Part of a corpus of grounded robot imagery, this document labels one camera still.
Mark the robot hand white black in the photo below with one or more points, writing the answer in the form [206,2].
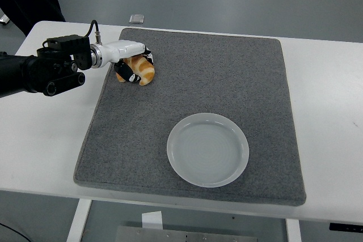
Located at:
[122,49]

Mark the croissant bread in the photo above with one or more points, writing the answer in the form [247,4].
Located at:
[146,69]

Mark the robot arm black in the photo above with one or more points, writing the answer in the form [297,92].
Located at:
[22,72]

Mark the light grey round plate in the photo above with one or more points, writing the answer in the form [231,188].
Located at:
[207,154]

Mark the grey metal plate with screws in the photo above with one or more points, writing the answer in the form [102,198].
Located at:
[170,236]

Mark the grey felt mat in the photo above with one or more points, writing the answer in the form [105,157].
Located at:
[198,69]

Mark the white table leg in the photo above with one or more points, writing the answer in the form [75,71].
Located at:
[78,222]
[293,232]

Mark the black table control panel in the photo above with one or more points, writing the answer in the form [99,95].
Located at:
[346,227]

